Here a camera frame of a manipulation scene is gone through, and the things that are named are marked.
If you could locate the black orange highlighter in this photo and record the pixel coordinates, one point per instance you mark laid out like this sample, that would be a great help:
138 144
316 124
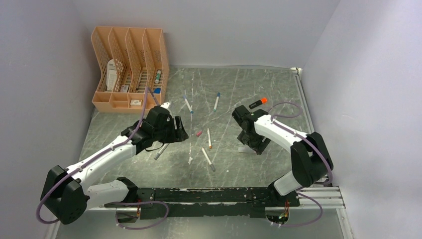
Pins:
257 103

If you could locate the small box in tray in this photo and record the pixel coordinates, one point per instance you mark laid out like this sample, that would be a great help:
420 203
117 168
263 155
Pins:
136 103

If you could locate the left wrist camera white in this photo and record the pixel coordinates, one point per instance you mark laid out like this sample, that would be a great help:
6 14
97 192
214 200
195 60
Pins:
167 106

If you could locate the white pen blue cap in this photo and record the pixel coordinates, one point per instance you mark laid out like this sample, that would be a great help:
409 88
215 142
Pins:
188 104

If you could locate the white packet in organizer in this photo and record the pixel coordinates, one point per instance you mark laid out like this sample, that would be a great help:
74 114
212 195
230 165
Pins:
111 75

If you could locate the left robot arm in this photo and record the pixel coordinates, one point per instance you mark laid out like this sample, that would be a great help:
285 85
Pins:
69 192

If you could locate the orange file organizer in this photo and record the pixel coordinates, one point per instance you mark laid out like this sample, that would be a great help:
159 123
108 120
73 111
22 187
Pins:
138 54

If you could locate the white marker orange end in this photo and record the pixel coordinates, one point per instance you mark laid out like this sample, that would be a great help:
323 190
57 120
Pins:
209 138

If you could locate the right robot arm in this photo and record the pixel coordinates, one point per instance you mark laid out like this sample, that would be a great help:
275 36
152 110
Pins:
310 159

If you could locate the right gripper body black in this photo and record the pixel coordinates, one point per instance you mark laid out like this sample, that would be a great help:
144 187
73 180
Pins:
254 141

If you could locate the white pen teal cap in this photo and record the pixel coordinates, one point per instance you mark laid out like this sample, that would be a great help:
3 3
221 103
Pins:
216 102

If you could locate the white pen grey cap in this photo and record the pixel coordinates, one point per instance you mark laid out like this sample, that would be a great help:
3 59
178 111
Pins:
208 159

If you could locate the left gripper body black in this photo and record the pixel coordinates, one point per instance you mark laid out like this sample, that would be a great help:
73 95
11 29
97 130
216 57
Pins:
166 135

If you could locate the black base frame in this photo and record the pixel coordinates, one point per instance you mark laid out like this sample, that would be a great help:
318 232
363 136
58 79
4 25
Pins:
211 202

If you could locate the green white tube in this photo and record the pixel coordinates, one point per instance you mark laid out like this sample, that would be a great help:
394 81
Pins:
158 77

